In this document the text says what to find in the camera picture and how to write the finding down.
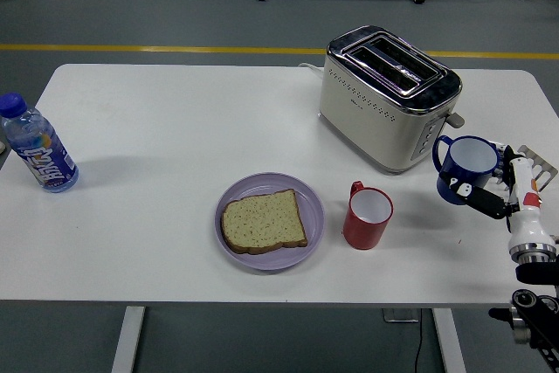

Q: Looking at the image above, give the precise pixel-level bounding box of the robot right hand white shell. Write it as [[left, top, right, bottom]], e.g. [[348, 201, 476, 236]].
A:
[[438, 140, 558, 252]]

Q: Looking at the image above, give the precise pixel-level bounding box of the blue enamel mug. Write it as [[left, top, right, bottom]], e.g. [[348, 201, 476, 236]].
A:
[[431, 135, 500, 206]]

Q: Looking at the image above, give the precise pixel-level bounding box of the slice of toast bread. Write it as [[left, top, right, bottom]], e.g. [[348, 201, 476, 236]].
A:
[[220, 188, 309, 256]]

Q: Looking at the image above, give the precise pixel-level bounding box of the steel toast rack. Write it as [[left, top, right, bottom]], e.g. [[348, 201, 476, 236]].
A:
[[517, 144, 559, 194]]

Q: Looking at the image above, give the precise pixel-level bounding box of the white table leg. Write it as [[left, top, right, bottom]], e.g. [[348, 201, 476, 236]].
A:
[[431, 307, 467, 373], [110, 305, 147, 373]]

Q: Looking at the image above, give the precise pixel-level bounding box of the grey floor socket box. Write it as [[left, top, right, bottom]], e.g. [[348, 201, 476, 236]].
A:
[[383, 307, 420, 324]]

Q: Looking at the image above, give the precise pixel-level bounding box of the red enamel mug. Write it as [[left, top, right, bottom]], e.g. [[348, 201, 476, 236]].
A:
[[342, 179, 395, 252]]

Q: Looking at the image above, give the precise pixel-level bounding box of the cream and chrome toaster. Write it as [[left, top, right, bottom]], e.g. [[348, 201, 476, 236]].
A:
[[317, 24, 466, 176]]

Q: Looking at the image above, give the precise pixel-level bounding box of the purple round plate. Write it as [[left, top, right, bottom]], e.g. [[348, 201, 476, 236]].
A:
[[213, 171, 327, 273]]

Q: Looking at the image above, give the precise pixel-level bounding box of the blue-capped drink bottle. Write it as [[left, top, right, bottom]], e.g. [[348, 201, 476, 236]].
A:
[[0, 92, 80, 194]]

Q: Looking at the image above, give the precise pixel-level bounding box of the black cable under table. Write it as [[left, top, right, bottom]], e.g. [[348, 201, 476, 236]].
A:
[[413, 307, 425, 373]]

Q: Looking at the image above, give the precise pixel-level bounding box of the white toaster power cord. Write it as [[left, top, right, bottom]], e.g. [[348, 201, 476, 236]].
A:
[[298, 61, 325, 79]]

